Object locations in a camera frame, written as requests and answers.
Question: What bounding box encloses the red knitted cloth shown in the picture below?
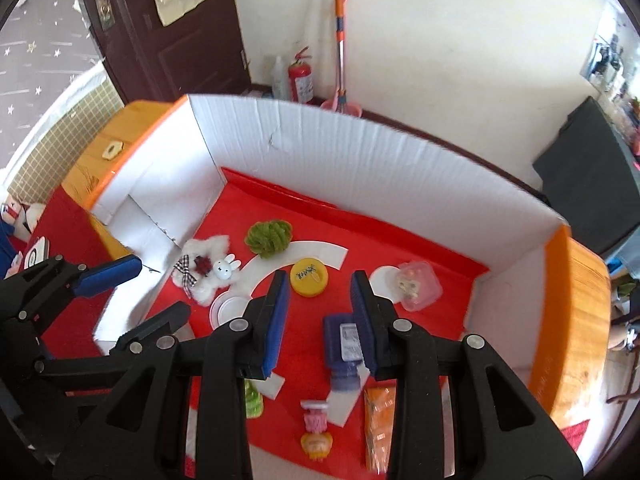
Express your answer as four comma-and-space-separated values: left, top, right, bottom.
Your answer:
10, 190, 591, 453

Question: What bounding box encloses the dark brown door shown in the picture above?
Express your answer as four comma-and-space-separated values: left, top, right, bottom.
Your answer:
72, 0, 251, 106

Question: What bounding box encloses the white red printed item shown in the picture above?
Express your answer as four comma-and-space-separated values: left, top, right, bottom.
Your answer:
0, 200, 46, 241

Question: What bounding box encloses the cloth-covered side table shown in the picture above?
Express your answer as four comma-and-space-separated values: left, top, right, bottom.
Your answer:
532, 96, 640, 256

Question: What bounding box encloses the white plush bunny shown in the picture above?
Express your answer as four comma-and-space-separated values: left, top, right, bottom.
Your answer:
170, 235, 243, 307

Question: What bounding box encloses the green plush toy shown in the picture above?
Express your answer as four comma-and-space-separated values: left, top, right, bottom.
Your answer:
245, 219, 293, 260
244, 379, 264, 418

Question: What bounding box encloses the clear round lid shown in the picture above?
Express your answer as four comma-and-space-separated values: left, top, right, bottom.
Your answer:
209, 295, 251, 333

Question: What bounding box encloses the white handheld device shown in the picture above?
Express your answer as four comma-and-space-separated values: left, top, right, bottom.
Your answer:
21, 237, 51, 271

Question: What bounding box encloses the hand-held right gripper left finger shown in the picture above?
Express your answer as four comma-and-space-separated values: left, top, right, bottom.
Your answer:
52, 270, 292, 480

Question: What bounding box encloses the orange packet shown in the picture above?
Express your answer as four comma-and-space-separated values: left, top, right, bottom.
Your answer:
363, 385, 401, 475

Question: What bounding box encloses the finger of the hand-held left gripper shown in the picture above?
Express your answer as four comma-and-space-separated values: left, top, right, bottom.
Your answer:
0, 254, 143, 331
35, 301, 192, 391

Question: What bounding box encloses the clear plastic bottle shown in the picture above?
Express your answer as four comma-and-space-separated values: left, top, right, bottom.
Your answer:
272, 55, 291, 101

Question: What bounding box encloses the pink doll toy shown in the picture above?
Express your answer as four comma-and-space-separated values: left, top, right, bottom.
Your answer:
300, 400, 334, 462

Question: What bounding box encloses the yellow round lid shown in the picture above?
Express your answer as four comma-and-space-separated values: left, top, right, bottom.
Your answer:
290, 257, 330, 298

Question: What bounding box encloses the small clear plastic box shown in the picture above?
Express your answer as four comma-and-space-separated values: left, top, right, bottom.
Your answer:
396, 260, 443, 311

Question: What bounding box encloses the pink basin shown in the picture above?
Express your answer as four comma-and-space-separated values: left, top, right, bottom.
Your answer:
320, 99, 365, 118

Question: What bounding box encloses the row of small items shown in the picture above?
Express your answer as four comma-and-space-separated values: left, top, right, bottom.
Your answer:
615, 95, 640, 161

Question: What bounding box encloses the brass door handle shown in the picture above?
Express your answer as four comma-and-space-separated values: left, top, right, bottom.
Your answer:
92, 0, 123, 28

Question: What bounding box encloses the wall mirror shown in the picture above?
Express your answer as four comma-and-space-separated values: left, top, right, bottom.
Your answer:
580, 0, 631, 96

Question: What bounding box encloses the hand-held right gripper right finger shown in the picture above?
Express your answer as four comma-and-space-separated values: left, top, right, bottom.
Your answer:
350, 270, 585, 480

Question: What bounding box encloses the red fire extinguisher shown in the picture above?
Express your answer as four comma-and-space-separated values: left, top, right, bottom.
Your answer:
287, 46, 316, 106

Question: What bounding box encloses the orange cardboard box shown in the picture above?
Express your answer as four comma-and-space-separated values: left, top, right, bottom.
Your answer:
82, 92, 613, 480

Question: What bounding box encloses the purple bottle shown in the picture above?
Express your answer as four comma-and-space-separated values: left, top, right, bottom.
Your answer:
322, 312, 368, 392

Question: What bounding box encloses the mop handle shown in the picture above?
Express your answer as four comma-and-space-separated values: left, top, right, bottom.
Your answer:
332, 0, 351, 111

